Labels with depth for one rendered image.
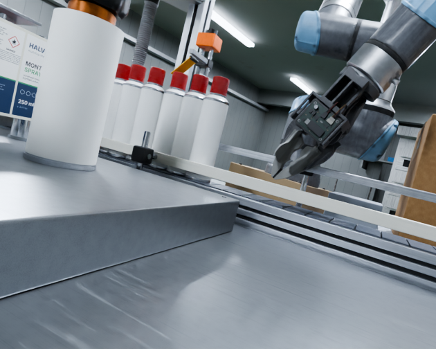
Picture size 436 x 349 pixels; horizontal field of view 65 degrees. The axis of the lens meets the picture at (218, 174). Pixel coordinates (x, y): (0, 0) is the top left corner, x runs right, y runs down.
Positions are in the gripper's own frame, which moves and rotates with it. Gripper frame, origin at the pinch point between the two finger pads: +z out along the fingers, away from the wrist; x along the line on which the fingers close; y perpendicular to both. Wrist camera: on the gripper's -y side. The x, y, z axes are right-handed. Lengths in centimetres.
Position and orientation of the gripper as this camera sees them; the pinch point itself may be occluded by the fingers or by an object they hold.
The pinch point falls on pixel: (279, 172)
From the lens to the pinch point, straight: 62.6
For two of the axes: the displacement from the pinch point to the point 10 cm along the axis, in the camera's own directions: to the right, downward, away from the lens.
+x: 6.5, 6.9, -3.2
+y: -4.2, -0.4, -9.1
